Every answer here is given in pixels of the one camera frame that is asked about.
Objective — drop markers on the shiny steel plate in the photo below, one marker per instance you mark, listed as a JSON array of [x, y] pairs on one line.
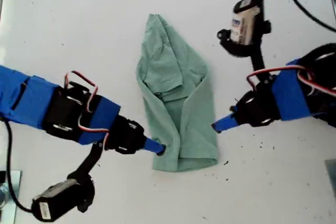
[[6, 216]]

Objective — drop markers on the arm labelled camera box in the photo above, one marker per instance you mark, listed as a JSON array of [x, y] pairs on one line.
[[245, 24]]

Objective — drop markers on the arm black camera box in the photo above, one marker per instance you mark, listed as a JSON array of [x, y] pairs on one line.
[[52, 200]]

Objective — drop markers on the green t-shirt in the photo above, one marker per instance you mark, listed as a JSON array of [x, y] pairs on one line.
[[194, 129]]

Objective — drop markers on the black clamp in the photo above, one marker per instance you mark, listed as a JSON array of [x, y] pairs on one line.
[[2, 176]]

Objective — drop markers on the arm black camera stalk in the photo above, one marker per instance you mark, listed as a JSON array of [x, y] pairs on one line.
[[88, 163], [258, 58]]

